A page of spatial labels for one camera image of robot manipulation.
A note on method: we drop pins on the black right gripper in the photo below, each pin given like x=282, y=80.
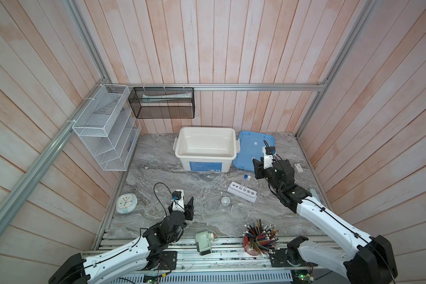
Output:
x=258, y=168

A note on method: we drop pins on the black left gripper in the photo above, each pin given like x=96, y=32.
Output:
x=189, y=212

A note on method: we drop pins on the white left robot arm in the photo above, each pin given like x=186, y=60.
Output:
x=145, y=252

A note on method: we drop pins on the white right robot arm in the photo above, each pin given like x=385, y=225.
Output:
x=364, y=259

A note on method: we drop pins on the white test tube rack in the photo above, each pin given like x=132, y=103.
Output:
x=242, y=192

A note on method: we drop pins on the blue plastic bin lid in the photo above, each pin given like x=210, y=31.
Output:
x=251, y=147

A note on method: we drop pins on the green white box device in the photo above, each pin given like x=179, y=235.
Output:
x=204, y=241

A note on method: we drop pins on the small glass dish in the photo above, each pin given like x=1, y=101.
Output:
x=225, y=200

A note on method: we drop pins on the white plastic storage bin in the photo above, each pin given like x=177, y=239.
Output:
x=206, y=149

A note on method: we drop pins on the cup of coloured pencils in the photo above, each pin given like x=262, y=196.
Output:
x=259, y=239

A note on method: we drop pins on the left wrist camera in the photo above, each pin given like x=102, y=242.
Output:
x=178, y=197

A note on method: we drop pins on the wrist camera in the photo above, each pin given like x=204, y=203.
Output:
x=269, y=156
x=178, y=197

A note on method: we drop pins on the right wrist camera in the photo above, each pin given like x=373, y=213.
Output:
x=269, y=156

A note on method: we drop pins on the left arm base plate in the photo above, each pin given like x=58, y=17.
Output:
x=165, y=260

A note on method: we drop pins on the round white wall clock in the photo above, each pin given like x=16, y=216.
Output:
x=126, y=203

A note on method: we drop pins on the aluminium horizontal wall rail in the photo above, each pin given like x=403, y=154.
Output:
x=234, y=87

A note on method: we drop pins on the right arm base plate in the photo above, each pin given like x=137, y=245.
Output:
x=287, y=257

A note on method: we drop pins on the white wire wall rack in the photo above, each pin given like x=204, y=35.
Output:
x=108, y=129

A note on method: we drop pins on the black mesh wall shelf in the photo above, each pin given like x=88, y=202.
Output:
x=162, y=102

